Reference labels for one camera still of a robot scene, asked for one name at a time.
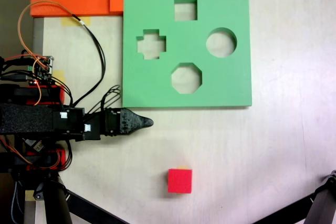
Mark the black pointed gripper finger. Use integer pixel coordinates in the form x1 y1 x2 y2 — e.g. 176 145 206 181
120 108 154 136

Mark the red square block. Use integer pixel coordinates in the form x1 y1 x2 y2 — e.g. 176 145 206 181
167 168 193 194

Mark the red and black table clamp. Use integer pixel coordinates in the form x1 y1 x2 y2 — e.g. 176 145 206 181
0 149 66 174
0 83 66 105

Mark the small yellow tape piece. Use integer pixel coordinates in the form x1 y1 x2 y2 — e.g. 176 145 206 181
52 70 65 86

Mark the black power circuit board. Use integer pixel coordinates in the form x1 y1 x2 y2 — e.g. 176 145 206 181
23 138 46 153

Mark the motor controller circuit board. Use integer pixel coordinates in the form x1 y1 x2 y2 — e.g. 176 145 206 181
27 55 57 88

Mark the thin black tripod leg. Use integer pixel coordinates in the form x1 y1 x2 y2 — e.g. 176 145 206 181
65 189 129 224
251 192 316 224

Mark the thick black tripod leg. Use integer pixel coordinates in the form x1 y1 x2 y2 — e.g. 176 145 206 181
306 170 336 224
34 175 73 224

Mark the green shape sorting board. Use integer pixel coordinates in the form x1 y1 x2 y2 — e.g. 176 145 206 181
122 0 253 109

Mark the wide yellow tape strip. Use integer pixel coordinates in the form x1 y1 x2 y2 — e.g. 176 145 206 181
61 16 91 27

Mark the black arm wire bundle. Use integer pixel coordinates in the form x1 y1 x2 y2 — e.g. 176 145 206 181
83 84 122 120

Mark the long black cable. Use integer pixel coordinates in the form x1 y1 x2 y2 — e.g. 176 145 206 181
72 14 106 108

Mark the black USB cable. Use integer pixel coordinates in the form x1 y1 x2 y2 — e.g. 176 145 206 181
0 73 30 82

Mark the blue white braided cable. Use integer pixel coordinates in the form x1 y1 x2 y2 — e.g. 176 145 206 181
9 180 25 224

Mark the thin orange wire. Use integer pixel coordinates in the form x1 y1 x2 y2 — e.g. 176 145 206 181
17 0 77 106

